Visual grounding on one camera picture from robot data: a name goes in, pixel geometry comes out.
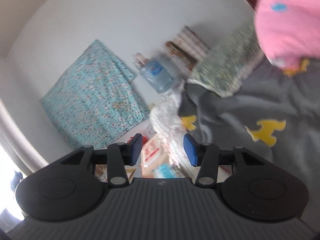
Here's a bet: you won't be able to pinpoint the baby wipes pack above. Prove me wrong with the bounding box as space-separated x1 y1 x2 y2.
140 134 170 177

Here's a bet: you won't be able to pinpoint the teal waffle towel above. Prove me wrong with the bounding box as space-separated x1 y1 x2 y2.
152 164 176 179

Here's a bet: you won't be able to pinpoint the white woven blanket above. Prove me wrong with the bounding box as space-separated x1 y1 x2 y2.
150 90 199 180

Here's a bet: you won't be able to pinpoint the grey blanket yellow patches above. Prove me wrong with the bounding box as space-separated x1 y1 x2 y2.
178 60 319 229

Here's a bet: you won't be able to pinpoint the green floral pillow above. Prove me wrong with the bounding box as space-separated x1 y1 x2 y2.
187 19 264 98

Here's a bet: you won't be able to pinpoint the blue water jug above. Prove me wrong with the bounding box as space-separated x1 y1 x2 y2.
139 59 175 94

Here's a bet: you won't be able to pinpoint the grey window curtain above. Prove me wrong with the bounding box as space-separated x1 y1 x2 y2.
1 100 49 175

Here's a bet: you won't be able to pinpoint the rolled floral mattress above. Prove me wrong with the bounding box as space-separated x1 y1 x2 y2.
165 41 201 70

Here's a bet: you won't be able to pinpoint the rolled plaid mattress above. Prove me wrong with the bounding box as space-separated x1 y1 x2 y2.
174 25 210 61

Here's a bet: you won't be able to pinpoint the pink pillow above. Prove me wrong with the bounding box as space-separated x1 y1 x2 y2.
254 0 319 71

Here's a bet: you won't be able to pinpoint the floral teal wall cloth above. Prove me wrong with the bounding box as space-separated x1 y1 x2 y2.
40 40 149 150

